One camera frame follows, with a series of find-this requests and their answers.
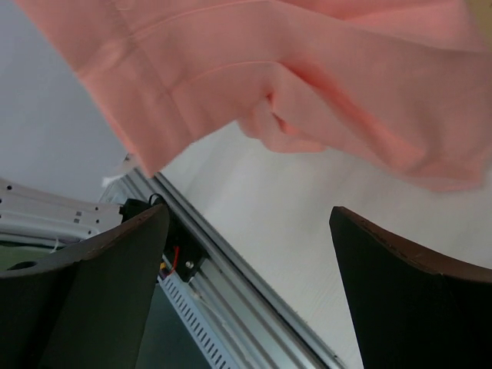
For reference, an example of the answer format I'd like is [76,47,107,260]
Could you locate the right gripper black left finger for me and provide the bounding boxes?
[1,204,169,368]

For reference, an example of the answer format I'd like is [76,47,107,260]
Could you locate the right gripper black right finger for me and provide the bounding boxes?
[330,207,491,368]

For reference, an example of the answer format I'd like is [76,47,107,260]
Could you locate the pink skirt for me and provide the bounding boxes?
[18,1,491,191]

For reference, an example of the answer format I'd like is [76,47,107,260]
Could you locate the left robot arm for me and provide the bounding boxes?
[1,179,123,244]

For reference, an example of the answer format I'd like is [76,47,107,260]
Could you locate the white slotted cable duct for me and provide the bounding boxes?
[158,274,238,369]

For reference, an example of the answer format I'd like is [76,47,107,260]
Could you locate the aluminium rail frame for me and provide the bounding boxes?
[101,171,344,368]

